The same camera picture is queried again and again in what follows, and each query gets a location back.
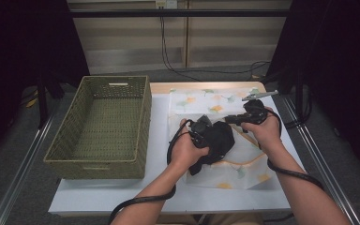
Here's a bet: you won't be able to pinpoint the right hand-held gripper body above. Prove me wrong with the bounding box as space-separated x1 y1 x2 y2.
242 90 279 126

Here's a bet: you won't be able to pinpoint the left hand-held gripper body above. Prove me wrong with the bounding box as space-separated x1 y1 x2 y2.
188 114 215 149

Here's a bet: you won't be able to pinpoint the black garment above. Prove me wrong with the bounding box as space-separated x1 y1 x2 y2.
188 121 236 176

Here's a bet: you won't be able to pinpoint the leaf-print mesh laundry bag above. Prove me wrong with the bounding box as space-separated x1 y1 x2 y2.
168 87 277 191

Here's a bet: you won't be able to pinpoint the green woven basket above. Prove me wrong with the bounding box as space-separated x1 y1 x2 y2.
42 75 153 181

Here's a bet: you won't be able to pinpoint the person's right hand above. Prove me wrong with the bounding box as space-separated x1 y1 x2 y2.
241 107 283 154

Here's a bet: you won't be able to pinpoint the person's left hand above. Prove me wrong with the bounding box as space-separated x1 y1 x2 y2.
169 118 210 172

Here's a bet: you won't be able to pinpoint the dark curtain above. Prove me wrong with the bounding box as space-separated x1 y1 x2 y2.
266 0 360 180
0 0 90 167

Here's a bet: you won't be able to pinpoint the white table sheet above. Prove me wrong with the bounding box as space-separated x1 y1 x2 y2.
48 93 306 217

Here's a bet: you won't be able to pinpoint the black horizontal bar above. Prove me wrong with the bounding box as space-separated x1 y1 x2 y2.
68 8 292 19

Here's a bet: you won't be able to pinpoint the black metal stand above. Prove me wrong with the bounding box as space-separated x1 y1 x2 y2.
36 70 66 129

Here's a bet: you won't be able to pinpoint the black wall cable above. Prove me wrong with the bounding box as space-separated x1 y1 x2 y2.
159 17 203 83
162 17 272 77

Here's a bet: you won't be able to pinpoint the black floor cables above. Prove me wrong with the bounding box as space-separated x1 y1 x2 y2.
283 92 314 129

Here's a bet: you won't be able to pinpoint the right hand-held gripper cable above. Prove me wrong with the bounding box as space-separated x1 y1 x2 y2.
263 107 324 191

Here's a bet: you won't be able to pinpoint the hand-held gripper cable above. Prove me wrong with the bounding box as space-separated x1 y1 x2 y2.
263 107 324 191
107 120 195 225

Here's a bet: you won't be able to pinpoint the left hand-held gripper cable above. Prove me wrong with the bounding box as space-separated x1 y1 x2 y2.
107 120 195 225

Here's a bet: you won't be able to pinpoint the white wall socket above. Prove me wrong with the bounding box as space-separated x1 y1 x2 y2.
155 0 178 9

